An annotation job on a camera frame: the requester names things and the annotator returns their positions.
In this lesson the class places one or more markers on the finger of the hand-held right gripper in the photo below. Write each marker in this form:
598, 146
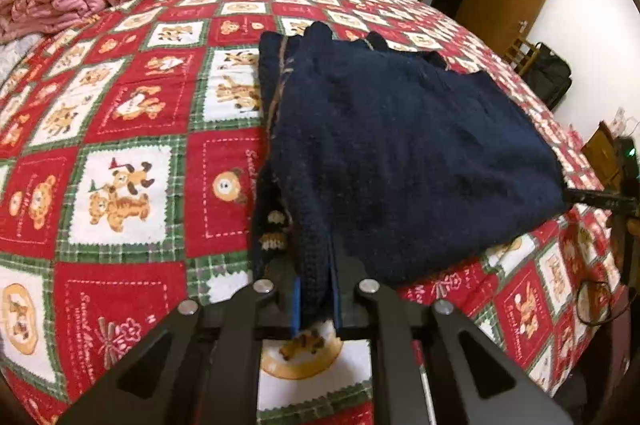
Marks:
592, 198

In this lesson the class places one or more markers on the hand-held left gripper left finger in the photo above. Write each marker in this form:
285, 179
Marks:
298, 310

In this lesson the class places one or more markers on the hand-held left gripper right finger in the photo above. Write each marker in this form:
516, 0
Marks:
335, 295

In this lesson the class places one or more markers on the navy striped knit sweater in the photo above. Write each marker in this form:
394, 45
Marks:
400, 145

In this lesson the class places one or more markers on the wooden nightstand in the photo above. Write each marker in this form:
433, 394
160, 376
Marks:
602, 155

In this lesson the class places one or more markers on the black bag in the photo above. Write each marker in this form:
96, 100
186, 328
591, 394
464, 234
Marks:
547, 77

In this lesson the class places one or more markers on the wooden chair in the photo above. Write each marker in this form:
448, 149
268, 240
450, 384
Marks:
520, 55

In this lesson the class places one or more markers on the red bear-print bedspread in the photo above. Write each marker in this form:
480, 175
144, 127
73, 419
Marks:
125, 115

